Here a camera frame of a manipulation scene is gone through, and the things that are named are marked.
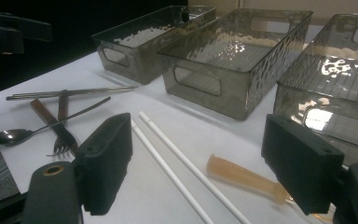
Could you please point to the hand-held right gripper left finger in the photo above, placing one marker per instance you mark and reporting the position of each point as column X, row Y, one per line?
column 105, row 161

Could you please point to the dark metal spoon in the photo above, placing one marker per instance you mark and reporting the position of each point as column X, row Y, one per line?
column 9, row 136

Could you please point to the mesh basket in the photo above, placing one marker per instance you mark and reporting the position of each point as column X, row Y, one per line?
column 143, row 65
column 239, row 99
column 338, row 93

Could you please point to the metal chopstick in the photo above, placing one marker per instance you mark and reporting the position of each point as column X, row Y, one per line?
column 43, row 96
column 74, row 92

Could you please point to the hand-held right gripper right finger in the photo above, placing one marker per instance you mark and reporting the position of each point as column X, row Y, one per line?
column 304, row 165

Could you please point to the white chopstick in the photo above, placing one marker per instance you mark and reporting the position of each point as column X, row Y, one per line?
column 180, row 183
column 199, row 173

